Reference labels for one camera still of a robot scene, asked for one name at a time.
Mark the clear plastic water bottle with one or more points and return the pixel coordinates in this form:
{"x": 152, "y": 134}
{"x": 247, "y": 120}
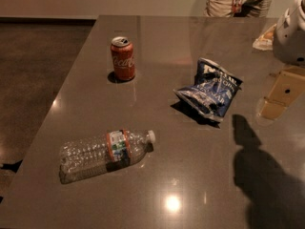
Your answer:
{"x": 101, "y": 154}

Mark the red Coca-Cola can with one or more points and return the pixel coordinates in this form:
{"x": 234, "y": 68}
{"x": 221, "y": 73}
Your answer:
{"x": 122, "y": 58}

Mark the person in khaki clothes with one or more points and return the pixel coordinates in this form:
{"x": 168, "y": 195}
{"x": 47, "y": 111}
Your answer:
{"x": 237, "y": 8}

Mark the snack bag at table edge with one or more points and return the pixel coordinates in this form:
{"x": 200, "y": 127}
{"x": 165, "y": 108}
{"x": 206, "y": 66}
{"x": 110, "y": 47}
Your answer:
{"x": 265, "y": 41}

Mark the blue chip bag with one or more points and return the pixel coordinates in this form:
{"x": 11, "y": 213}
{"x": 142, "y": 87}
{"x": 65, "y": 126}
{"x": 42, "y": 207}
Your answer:
{"x": 212, "y": 92}

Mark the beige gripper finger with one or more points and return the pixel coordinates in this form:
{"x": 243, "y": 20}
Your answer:
{"x": 288, "y": 86}

